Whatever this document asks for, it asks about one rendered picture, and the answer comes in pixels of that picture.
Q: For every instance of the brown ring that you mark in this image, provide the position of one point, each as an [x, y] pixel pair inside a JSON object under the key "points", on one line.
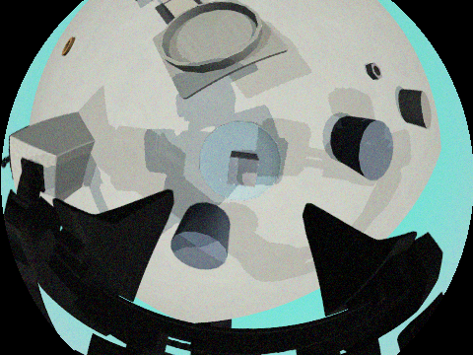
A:
{"points": [[68, 46]]}

